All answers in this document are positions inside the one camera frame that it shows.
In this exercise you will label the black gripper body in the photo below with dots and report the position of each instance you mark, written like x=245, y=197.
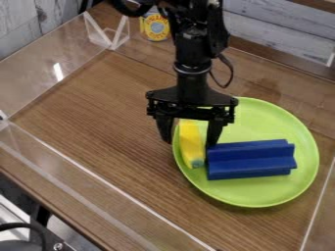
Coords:
x=212, y=106

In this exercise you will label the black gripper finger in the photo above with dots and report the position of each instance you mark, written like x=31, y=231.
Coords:
x=165, y=122
x=214, y=132

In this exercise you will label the yellow toy banana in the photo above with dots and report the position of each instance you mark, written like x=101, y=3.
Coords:
x=192, y=144

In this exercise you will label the blue plastic block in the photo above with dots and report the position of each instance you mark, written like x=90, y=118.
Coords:
x=252, y=159

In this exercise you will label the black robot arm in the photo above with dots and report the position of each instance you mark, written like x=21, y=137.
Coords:
x=201, y=39

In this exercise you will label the green plate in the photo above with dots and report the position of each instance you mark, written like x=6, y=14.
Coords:
x=261, y=121

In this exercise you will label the yellow labelled tin can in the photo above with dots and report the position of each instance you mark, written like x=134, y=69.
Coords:
x=154, y=27

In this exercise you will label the clear acrylic corner bracket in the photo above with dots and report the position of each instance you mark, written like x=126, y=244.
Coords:
x=107, y=37

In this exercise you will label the black metal table bracket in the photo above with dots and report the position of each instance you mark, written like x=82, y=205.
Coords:
x=41, y=218

